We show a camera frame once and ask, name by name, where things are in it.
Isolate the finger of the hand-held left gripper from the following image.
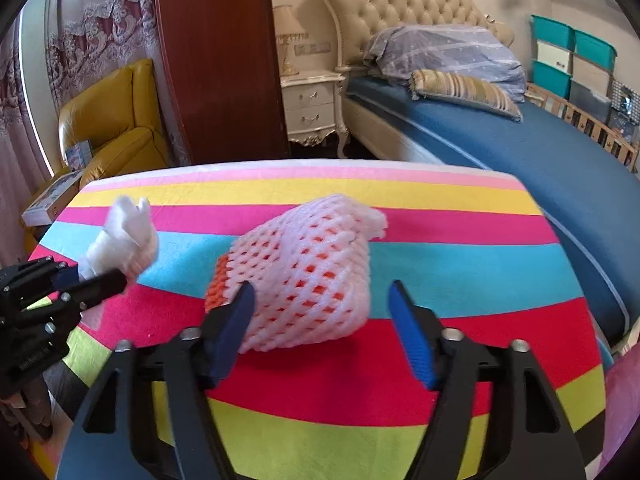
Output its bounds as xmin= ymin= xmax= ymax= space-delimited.
xmin=50 ymin=265 xmax=83 ymax=291
xmin=62 ymin=267 xmax=128 ymax=313

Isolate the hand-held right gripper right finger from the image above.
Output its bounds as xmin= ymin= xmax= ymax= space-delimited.
xmin=389 ymin=279 xmax=586 ymax=480

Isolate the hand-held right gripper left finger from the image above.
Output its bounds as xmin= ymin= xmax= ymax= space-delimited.
xmin=56 ymin=280 xmax=258 ymax=480

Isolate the orange fruit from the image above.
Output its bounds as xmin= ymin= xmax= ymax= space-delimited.
xmin=204 ymin=254 xmax=236 ymax=312

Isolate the white tissue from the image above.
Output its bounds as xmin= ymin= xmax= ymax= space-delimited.
xmin=80 ymin=195 xmax=161 ymax=283

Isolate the pink lined waste bin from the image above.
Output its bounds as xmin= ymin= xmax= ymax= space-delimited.
xmin=599 ymin=344 xmax=640 ymax=467

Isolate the person's left hand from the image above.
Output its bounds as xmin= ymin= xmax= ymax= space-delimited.
xmin=0 ymin=382 xmax=53 ymax=443

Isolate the white flat cardboard box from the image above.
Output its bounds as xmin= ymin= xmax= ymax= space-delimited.
xmin=21 ymin=169 xmax=87 ymax=229

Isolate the striped colourful tablecloth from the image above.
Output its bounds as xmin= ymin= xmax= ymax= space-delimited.
xmin=27 ymin=160 xmax=608 ymax=480

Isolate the colourful printed packet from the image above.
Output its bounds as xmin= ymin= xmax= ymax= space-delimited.
xmin=64 ymin=141 xmax=95 ymax=170

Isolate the yellow leather armchair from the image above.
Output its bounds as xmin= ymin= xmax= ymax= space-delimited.
xmin=57 ymin=58 xmax=172 ymax=192

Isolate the blue mattress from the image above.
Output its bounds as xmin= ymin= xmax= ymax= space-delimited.
xmin=345 ymin=77 xmax=640 ymax=356

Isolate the cream nightstand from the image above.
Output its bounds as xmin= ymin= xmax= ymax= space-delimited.
xmin=279 ymin=71 xmax=352 ymax=159

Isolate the brown wooden panel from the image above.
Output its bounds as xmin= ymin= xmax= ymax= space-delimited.
xmin=152 ymin=0 xmax=294 ymax=167

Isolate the striped pillow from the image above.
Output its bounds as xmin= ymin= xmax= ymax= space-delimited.
xmin=410 ymin=69 xmax=524 ymax=122

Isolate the lace curtain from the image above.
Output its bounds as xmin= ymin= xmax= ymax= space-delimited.
xmin=0 ymin=0 xmax=166 ymax=241

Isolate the grey blue duvet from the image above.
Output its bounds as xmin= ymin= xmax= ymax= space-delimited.
xmin=362 ymin=24 xmax=527 ymax=104

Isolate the table lamp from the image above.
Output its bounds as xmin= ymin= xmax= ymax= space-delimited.
xmin=272 ymin=5 xmax=309 ymax=77

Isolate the checkered bag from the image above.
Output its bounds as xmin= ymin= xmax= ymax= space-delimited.
xmin=611 ymin=80 xmax=640 ymax=113

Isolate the beige tufted bed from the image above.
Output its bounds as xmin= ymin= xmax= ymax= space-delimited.
xmin=320 ymin=0 xmax=640 ymax=357

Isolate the stack of plastic storage boxes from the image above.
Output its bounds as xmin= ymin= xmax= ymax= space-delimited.
xmin=530 ymin=14 xmax=619 ymax=124

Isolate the wooden bed rail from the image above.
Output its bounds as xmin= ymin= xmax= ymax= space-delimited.
xmin=525 ymin=82 xmax=640 ymax=174

